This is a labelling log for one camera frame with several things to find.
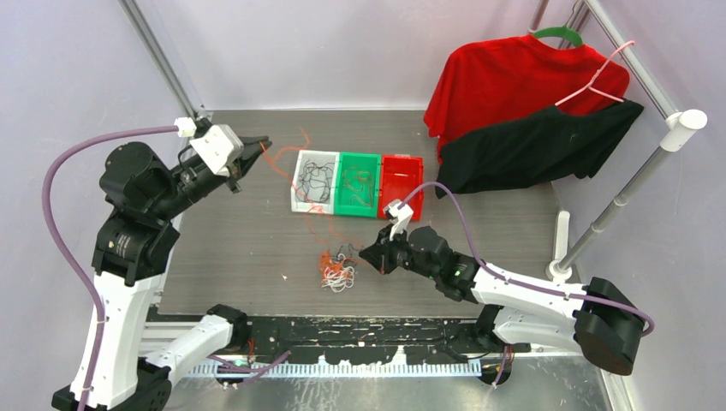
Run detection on white plastic bin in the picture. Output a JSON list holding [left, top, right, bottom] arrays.
[[290, 150, 340, 215]]

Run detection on green plastic bin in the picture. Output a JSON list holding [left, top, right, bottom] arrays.
[[334, 152, 382, 218]]

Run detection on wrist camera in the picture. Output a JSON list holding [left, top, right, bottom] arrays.
[[190, 124, 244, 177], [384, 199, 414, 241]]

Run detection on black t-shirt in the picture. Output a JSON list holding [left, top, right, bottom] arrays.
[[437, 100, 645, 194]]

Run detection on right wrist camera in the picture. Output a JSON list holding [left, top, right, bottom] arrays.
[[384, 199, 414, 241]]

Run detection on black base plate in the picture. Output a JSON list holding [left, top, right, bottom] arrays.
[[215, 316, 503, 366]]

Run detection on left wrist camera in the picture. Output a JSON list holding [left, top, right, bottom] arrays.
[[190, 124, 244, 177]]

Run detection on pink clothes hanger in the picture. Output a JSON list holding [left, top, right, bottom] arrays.
[[554, 40, 636, 106]]

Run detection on green clothes hanger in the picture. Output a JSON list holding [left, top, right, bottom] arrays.
[[532, 26, 585, 47]]

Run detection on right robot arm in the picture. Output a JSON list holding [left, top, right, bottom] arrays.
[[359, 225, 654, 376]]

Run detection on metal clothes rack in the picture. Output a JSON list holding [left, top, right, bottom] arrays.
[[527, 0, 709, 343]]

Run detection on red plastic bin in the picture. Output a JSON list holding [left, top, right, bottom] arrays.
[[377, 155, 424, 219]]

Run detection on orange white cable bundle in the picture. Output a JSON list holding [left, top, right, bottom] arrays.
[[317, 242, 364, 294]]

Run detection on red t-shirt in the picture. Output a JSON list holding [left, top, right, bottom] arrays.
[[423, 35, 630, 145]]

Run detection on black cable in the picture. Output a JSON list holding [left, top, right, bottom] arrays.
[[299, 161, 336, 206], [297, 159, 336, 204]]

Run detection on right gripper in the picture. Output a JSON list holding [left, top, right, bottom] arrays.
[[360, 223, 439, 281]]

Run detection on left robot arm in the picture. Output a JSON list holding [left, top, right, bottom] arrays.
[[51, 136, 271, 410]]

